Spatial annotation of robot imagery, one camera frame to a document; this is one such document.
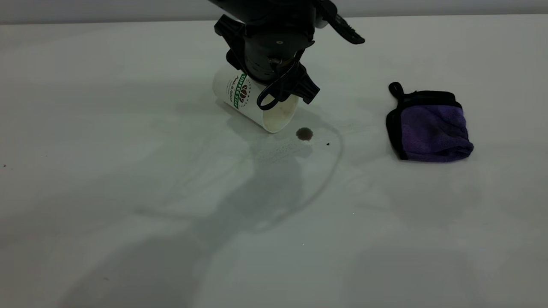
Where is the purple and black cloth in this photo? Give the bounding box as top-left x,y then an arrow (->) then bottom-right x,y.
386,82 -> 474,163

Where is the white paper coffee cup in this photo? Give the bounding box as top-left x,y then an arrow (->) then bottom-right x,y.
212,64 -> 300,133

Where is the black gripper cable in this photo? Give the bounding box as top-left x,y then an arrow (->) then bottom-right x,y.
256,50 -> 305,111

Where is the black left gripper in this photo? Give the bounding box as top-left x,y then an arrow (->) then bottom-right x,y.
214,15 -> 321,106

